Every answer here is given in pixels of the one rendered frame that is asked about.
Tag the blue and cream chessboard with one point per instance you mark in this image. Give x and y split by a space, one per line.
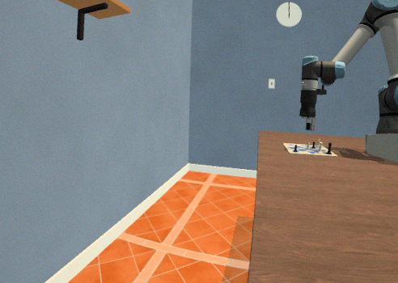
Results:
302 149

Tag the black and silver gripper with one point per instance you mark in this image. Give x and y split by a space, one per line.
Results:
308 100

